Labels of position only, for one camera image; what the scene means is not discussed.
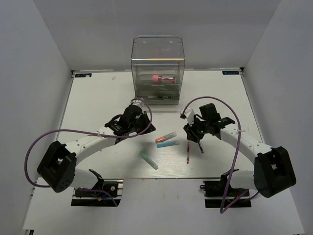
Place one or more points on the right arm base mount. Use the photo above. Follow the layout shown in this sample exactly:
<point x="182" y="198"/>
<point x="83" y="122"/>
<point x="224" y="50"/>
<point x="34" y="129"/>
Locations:
<point x="214" y="190"/>

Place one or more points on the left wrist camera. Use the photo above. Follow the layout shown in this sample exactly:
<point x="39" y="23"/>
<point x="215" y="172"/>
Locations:
<point x="138" y="102"/>

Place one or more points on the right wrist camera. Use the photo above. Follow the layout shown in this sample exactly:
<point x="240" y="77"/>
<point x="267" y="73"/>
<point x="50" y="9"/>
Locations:
<point x="188" y="114"/>

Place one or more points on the red pen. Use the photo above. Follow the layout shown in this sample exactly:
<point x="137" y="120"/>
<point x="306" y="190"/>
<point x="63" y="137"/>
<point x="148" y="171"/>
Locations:
<point x="187" y="152"/>

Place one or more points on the blue capped highlighter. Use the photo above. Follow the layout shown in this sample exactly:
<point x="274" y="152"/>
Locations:
<point x="167" y="143"/>

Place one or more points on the blue purple pen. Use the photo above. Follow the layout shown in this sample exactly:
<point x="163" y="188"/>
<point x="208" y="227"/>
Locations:
<point x="200" y="146"/>

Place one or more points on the green capped highlighter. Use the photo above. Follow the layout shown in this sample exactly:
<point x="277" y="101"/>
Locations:
<point x="148" y="160"/>

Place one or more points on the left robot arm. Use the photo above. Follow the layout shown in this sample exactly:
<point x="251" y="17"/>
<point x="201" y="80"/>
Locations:
<point x="59" y="164"/>

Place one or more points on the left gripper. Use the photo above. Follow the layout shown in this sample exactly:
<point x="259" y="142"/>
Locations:
<point x="146" y="123"/>

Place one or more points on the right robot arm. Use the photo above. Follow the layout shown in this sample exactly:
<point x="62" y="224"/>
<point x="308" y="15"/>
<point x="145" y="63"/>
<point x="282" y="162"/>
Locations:
<point x="273" y="171"/>

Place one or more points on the clear drawer organizer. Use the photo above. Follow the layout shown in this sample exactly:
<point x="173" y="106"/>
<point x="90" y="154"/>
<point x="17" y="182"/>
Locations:
<point x="161" y="55"/>

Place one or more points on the orange capped highlighter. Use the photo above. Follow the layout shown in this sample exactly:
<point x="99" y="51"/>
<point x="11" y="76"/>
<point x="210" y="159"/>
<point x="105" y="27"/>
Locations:
<point x="166" y="137"/>

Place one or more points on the green pen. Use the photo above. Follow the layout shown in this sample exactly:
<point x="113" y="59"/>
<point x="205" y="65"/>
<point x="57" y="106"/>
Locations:
<point x="159" y="97"/>

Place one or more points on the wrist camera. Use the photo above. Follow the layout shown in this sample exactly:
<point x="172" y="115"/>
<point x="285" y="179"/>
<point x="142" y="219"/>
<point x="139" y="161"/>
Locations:
<point x="188" y="114"/>
<point x="138" y="102"/>

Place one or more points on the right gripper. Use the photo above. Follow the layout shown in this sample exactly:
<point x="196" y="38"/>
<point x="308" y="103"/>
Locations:
<point x="192" y="134"/>

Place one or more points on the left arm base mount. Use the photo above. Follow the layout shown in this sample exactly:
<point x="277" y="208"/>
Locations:
<point x="108" y="194"/>

